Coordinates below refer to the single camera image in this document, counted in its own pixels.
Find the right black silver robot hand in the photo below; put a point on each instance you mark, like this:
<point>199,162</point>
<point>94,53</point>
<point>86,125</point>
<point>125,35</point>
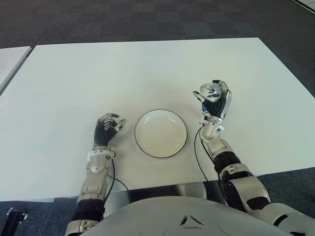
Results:
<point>219,108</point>

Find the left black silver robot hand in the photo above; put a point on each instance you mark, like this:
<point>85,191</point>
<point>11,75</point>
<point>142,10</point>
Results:
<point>103,134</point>

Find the clear water bottle blue cap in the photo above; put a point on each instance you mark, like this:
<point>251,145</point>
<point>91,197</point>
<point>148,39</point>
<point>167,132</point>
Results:
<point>209,89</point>

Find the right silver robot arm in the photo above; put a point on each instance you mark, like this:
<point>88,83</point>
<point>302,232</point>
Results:
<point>246,184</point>

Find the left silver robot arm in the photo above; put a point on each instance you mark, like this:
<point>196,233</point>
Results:
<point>94,169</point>

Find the white plate with black rim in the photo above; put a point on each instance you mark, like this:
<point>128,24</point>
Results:
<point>161,134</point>

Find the white robot hip joint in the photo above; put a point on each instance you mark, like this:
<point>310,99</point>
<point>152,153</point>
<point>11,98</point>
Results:
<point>194,190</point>

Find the grey robot torso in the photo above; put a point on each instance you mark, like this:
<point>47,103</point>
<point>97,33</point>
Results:
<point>187,218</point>

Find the white side table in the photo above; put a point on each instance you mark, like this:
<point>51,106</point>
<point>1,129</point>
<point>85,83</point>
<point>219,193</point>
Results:
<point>12,61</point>

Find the black caster foot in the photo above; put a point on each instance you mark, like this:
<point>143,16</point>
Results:
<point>16,217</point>

